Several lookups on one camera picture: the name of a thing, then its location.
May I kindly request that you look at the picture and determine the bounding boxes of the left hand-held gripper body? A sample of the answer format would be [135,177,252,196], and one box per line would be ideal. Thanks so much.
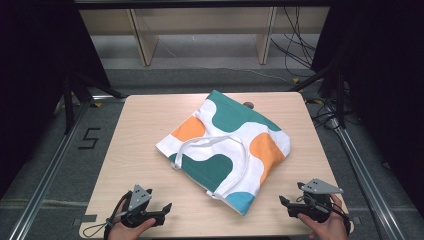
[120,184,167,229]

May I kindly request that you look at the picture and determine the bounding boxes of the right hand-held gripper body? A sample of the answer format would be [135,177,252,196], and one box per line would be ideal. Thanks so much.
[287,177,345,224]

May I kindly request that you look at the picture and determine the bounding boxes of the white teal orange tote bag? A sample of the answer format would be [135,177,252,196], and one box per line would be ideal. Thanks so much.
[155,89,292,217]

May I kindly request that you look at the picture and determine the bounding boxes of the person's left hand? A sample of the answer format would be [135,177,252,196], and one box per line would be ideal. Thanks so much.
[107,199,157,240]

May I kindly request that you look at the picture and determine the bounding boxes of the person's right hand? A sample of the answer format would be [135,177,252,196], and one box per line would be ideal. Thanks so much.
[297,194,350,240]

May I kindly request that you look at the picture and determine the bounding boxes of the black metal stand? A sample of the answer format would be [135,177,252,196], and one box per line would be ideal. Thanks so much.
[62,70,125,135]
[287,59,348,130]

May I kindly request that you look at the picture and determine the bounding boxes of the black curtain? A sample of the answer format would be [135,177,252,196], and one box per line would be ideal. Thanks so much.
[0,0,112,200]
[310,0,424,209]

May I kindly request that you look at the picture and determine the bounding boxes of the light wooden bench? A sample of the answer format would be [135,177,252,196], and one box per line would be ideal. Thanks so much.
[79,6,331,67]

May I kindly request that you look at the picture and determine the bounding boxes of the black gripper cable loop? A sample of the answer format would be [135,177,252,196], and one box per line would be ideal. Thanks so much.
[82,199,129,239]

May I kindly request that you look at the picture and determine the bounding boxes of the aluminium floor rail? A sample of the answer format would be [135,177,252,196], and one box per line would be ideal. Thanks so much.
[327,116,407,240]
[8,94,127,240]

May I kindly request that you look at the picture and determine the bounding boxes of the black cables by rail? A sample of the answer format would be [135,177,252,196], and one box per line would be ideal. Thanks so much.
[308,97,342,130]

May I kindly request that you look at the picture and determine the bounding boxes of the thin white floor cable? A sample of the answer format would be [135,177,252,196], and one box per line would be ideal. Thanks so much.
[186,65,294,85]

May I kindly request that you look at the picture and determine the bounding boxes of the bundle of black floor cables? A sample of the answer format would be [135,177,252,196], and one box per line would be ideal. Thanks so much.
[269,6,318,78]

